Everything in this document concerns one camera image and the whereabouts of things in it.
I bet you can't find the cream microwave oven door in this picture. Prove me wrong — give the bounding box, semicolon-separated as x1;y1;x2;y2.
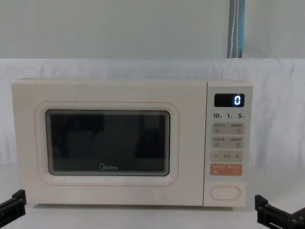
11;80;208;207

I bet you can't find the microwave control panel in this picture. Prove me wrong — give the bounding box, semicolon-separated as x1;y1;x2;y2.
206;82;253;208

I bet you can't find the cream microwave oven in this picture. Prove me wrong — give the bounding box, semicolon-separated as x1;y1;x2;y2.
11;78;253;212

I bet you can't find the grey striped post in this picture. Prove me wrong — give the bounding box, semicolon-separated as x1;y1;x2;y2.
226;0;245;59

